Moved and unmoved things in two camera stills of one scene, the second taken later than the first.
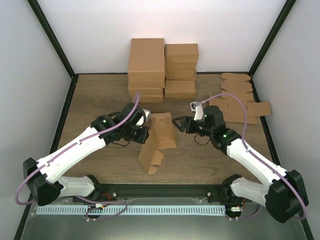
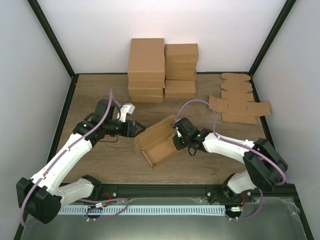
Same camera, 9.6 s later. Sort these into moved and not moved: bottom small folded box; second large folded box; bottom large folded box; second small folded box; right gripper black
Moved: right gripper black
Not moved: second large folded box; bottom small folded box; bottom large folded box; second small folded box
